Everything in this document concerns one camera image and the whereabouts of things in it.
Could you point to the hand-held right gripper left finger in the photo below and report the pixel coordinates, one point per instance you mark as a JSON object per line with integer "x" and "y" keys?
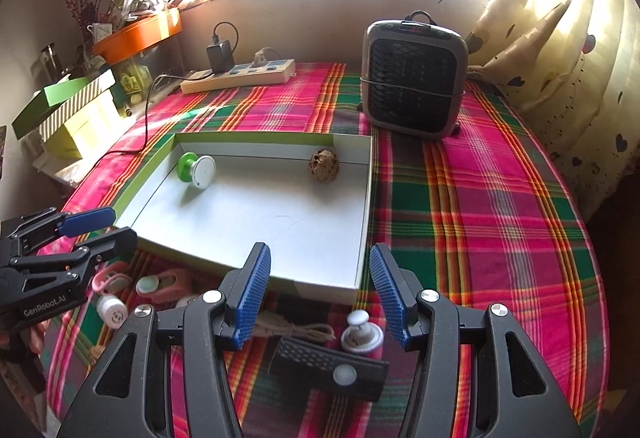
{"x": 252, "y": 298}

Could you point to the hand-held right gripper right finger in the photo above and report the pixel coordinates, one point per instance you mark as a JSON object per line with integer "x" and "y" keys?
{"x": 390, "y": 298}

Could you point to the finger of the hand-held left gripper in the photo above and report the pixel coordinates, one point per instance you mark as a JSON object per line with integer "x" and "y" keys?
{"x": 107, "y": 243}
{"x": 87, "y": 220}

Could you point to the pink clip with white disc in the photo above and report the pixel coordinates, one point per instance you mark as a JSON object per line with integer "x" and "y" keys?
{"x": 167, "y": 285}
{"x": 107, "y": 280}

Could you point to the white knob device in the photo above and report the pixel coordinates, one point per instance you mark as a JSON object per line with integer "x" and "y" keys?
{"x": 361, "y": 333}

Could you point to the small white round device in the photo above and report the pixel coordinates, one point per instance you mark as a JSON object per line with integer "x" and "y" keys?
{"x": 112, "y": 312}

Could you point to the white shallow box green rim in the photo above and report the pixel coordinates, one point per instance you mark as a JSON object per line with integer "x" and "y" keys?
{"x": 260, "y": 218}

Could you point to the black rectangular perforated device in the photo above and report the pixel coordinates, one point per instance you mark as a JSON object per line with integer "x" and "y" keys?
{"x": 310, "y": 358}

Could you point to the green and white spool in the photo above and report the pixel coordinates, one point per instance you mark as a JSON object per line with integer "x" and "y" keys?
{"x": 197, "y": 171}

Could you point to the yellow-green box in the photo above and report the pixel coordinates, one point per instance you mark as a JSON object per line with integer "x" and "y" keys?
{"x": 87, "y": 133}

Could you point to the plaid blanket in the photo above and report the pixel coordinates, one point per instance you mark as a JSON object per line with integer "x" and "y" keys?
{"x": 475, "y": 218}

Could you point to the green box lid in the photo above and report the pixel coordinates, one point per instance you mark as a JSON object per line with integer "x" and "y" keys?
{"x": 70, "y": 91}

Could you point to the clear container yellow label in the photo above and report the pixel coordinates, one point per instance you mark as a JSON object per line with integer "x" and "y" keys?
{"x": 132, "y": 78}

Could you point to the brown carved walnut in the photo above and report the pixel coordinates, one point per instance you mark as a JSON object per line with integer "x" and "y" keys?
{"x": 324, "y": 163}

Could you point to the white mug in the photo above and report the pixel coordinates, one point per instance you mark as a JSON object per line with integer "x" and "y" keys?
{"x": 100, "y": 32}

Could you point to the orange tray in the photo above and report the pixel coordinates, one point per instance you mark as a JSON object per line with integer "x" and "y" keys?
{"x": 140, "y": 36}

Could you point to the beige power strip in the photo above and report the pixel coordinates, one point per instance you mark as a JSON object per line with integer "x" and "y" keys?
{"x": 235, "y": 76}

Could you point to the black charger adapter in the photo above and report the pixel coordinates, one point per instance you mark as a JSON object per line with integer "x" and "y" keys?
{"x": 221, "y": 56}

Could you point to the grey portable heater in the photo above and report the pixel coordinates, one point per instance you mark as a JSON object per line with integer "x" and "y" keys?
{"x": 415, "y": 78}

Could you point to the white plug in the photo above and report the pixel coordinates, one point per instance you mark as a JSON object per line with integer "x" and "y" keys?
{"x": 262, "y": 57}

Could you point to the cream curtain with hearts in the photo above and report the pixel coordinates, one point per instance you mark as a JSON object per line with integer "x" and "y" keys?
{"x": 575, "y": 43}

